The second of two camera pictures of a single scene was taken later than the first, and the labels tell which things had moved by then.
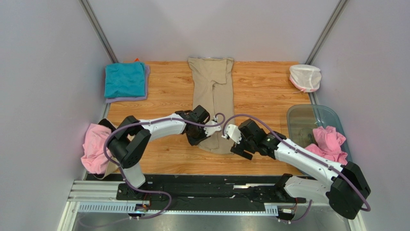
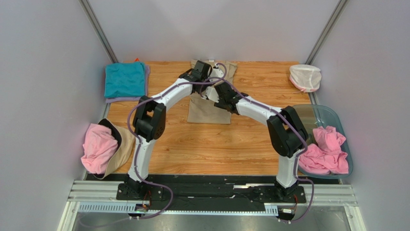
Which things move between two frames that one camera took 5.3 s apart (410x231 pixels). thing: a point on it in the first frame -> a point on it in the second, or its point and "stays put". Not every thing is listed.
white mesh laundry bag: [307, 78] stays put
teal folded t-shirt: [124, 80] stays put
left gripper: [194, 142] -> [203, 89]
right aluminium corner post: [330, 25] stays put
